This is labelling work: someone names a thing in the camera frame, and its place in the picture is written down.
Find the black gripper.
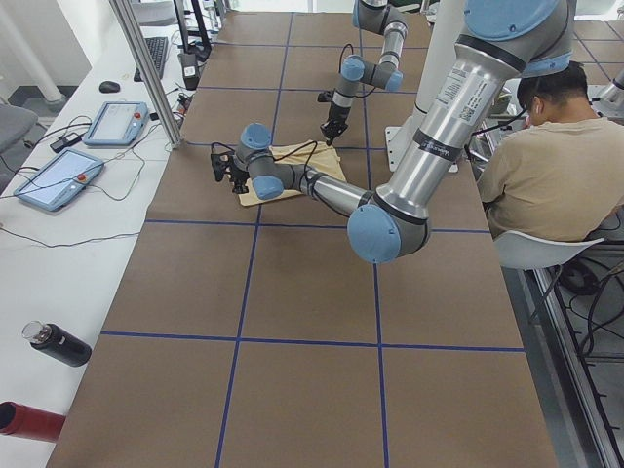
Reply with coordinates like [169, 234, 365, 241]
[317, 90, 349, 146]
[211, 150, 250, 194]

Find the cream long-sleeve graphic shirt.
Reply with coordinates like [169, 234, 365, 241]
[237, 139, 348, 208]

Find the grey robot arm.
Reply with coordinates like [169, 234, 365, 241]
[318, 0, 408, 145]
[211, 1, 576, 264]

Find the far blue teach pendant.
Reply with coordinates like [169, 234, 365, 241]
[82, 101, 149, 147]

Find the blue teach pendant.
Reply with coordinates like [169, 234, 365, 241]
[82, 101, 149, 147]
[14, 148, 104, 212]

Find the black keyboard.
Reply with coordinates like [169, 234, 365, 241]
[144, 36, 169, 79]

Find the black computer mouse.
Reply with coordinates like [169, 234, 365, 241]
[98, 80, 121, 94]

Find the near blue teach pendant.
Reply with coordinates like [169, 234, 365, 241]
[14, 148, 104, 212]

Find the white plastic chair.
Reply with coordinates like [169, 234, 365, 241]
[493, 230, 604, 270]

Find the seated person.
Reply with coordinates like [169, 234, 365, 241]
[477, 61, 623, 242]

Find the black water bottle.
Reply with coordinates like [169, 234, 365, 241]
[21, 321, 92, 368]

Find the red bottle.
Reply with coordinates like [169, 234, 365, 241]
[1, 402, 65, 443]

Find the aluminium frame post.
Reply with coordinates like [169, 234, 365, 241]
[109, 0, 181, 149]

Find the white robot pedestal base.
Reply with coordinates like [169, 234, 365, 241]
[385, 0, 465, 172]

